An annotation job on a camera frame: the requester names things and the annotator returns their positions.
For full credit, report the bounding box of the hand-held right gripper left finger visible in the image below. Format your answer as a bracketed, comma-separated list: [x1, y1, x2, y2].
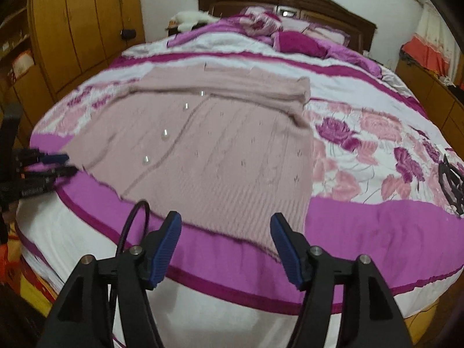
[36, 211, 182, 348]

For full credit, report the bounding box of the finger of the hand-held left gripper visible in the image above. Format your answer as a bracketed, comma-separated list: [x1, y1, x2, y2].
[22, 150, 70, 166]
[25, 166, 79, 185]

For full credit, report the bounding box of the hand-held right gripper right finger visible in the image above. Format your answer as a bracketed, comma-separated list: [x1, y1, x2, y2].
[270, 213, 414, 348]

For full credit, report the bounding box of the pink knitted cardigan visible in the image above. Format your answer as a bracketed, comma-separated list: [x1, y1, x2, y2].
[63, 61, 314, 259]

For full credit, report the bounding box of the floral purple bedspread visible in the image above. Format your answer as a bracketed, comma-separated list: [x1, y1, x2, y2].
[14, 14, 464, 318]

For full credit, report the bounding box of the orange printed box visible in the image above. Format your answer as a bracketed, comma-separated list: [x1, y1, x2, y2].
[0, 241, 57, 318]

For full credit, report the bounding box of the white plastic bag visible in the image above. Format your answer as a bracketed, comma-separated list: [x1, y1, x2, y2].
[11, 50, 37, 77]

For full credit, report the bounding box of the wooden wardrobe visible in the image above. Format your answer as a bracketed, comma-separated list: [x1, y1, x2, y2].
[0, 0, 146, 147]

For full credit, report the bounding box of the white plush toy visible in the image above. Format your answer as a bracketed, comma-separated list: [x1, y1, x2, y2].
[170, 10, 219, 32]

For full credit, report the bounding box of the rumpled pink quilt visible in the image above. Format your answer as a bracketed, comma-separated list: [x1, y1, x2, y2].
[241, 5, 383, 77]

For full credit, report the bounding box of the low wooden cabinet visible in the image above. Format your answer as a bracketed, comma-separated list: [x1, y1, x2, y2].
[394, 54, 464, 150]

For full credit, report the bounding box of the orange and cream curtain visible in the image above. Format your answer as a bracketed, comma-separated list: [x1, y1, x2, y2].
[400, 3, 464, 88]

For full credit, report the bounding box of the dark wooden headboard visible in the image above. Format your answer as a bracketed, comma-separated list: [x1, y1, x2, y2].
[196, 0, 378, 56]

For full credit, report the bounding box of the black cable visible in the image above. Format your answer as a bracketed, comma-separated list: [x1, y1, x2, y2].
[108, 199, 151, 348]

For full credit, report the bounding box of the wooden bed frame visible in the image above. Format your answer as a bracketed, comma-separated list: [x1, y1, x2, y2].
[404, 288, 459, 346]

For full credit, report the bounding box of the black plastic frame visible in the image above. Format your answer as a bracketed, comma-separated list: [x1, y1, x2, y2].
[437, 151, 464, 219]

